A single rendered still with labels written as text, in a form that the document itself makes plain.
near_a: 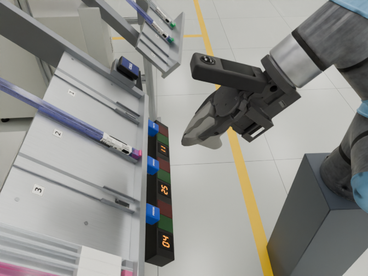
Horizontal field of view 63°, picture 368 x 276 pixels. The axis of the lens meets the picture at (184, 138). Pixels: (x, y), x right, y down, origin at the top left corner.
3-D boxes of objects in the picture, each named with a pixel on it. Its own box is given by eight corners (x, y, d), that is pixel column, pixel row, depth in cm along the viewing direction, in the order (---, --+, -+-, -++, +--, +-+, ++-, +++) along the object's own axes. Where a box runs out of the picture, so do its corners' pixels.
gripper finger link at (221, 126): (205, 147, 50) (245, 116, 46) (198, 143, 49) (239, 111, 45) (201, 128, 53) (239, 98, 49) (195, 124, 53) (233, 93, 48)
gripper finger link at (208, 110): (200, 154, 58) (236, 126, 53) (177, 140, 55) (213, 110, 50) (198, 143, 60) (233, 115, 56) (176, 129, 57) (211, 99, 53)
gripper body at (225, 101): (246, 146, 52) (308, 103, 46) (212, 122, 47) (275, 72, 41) (237, 118, 57) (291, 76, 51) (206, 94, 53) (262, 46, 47)
